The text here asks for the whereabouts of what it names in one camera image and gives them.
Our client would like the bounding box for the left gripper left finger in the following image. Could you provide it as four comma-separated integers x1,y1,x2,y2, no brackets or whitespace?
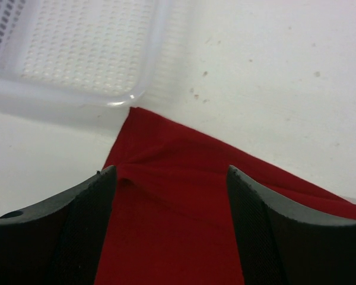
0,166,117,284

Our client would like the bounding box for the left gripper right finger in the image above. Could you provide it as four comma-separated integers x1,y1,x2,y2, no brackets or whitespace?
227,166,356,284

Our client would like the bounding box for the dark red t shirt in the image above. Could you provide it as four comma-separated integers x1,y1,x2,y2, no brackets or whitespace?
96,107,356,284

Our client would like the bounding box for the white plastic basket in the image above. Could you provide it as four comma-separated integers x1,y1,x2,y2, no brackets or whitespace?
0,1,186,107

